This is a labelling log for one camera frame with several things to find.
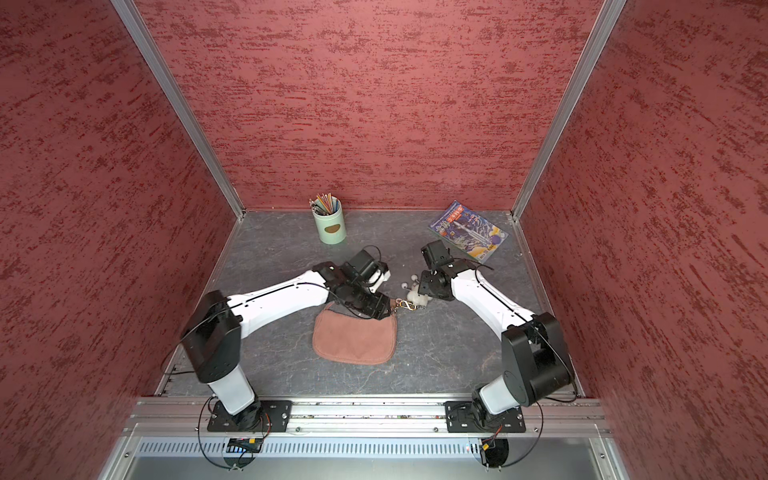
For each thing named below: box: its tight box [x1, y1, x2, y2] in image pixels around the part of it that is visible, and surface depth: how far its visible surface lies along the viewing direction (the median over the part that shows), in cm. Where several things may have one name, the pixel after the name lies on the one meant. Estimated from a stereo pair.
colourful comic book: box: [427, 200, 509, 264], surface depth 116 cm
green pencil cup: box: [312, 196, 347, 245], surface depth 107 cm
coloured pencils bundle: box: [309, 192, 339, 216], surface depth 108 cm
